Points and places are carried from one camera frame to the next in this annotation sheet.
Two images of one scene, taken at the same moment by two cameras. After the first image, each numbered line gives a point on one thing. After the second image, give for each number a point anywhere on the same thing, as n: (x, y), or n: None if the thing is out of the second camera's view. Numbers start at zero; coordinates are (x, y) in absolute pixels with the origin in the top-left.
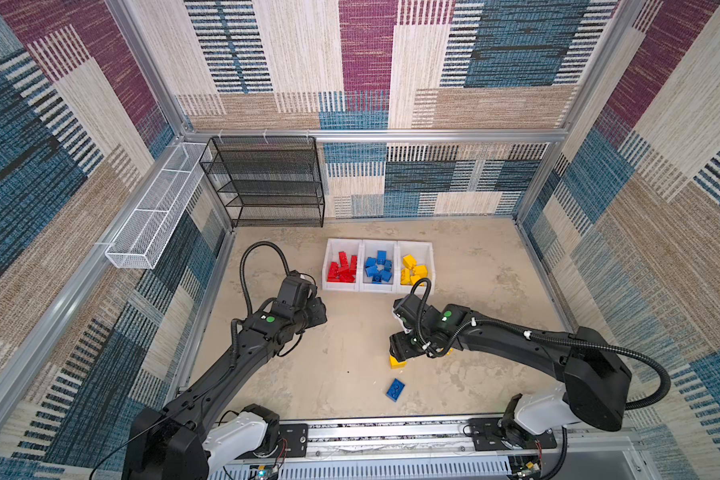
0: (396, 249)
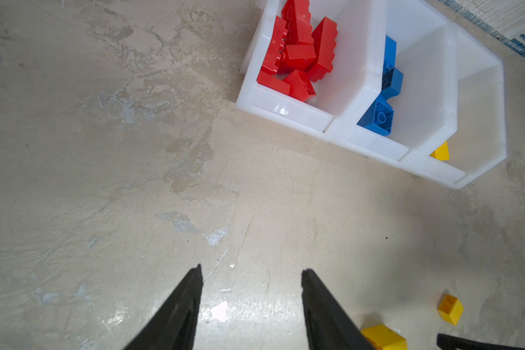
0: (407, 84)
